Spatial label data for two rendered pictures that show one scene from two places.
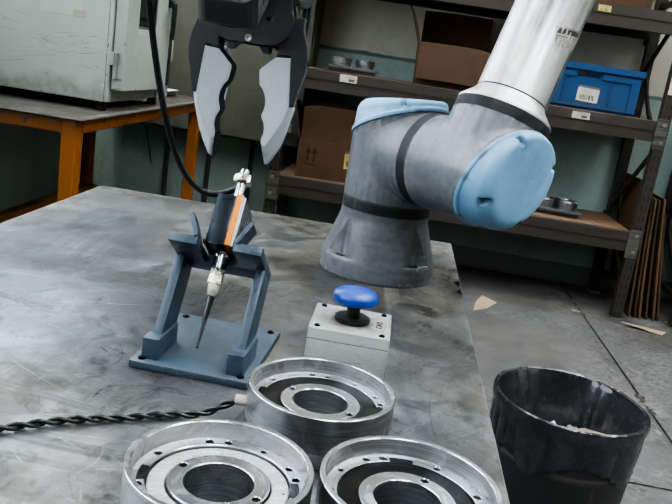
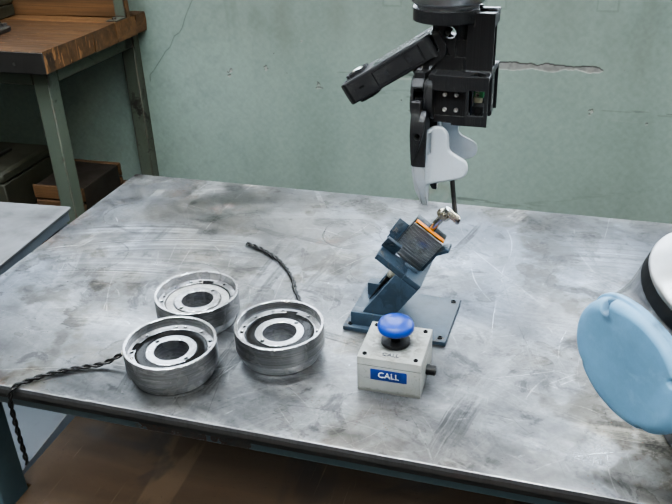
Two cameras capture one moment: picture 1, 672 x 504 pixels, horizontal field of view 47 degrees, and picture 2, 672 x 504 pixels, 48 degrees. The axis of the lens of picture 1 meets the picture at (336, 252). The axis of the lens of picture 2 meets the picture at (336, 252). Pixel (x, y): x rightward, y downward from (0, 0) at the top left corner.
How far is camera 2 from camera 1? 106 cm
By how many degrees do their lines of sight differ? 95
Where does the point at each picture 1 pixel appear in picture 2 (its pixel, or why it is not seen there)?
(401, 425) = (299, 391)
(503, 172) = (585, 332)
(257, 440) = (227, 306)
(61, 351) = (380, 268)
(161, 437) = (228, 280)
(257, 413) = (263, 310)
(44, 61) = not seen: outside the picture
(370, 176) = not seen: outside the picture
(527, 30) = not seen: outside the picture
